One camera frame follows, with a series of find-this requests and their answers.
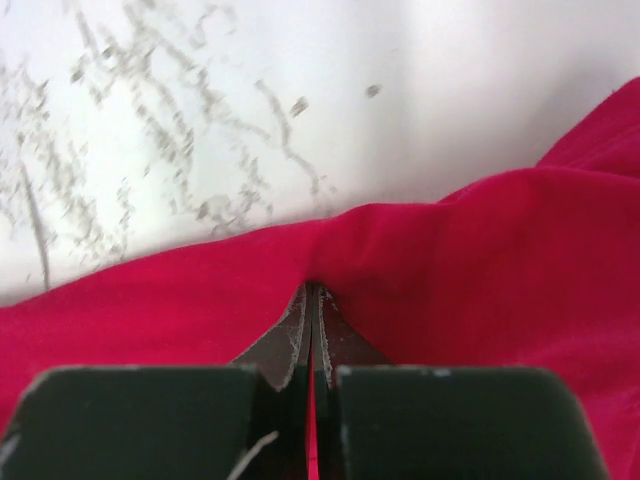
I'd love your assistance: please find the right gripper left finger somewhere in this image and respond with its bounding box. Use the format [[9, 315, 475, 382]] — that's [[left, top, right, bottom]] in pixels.
[[1, 285, 311, 479]]

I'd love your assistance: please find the red t shirt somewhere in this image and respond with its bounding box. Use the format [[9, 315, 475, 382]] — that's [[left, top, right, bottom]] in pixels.
[[1, 81, 639, 479]]

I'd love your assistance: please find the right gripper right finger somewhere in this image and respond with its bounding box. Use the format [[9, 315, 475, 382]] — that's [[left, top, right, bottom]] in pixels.
[[310, 285, 609, 479]]

